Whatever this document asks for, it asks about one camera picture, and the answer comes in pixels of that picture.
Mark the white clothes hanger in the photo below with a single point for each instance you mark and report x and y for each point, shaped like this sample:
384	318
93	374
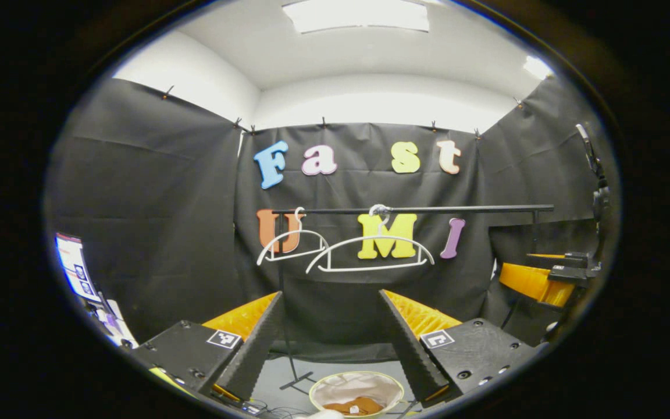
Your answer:
297	233
379	208

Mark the black clothes rack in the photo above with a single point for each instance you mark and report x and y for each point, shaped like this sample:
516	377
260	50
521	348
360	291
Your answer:
457	208

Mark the ceiling light panel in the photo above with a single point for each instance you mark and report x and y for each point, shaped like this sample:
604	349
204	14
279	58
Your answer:
358	14
537	67

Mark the white round laundry hamper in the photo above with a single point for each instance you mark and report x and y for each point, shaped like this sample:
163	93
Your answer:
326	391

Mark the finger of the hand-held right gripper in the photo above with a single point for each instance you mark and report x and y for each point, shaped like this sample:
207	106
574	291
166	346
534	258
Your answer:
535	282
570	257

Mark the black backdrop cloth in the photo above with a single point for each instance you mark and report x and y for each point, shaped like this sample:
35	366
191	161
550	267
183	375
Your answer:
137	203

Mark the computer monitor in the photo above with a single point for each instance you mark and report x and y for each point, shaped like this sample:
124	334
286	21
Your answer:
76	267

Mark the brown shirt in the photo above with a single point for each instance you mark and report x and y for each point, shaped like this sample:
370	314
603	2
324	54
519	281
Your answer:
358	405

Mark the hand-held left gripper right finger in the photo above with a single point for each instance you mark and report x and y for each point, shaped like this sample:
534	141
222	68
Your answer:
410	349

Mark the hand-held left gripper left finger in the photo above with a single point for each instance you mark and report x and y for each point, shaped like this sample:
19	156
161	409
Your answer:
253	349

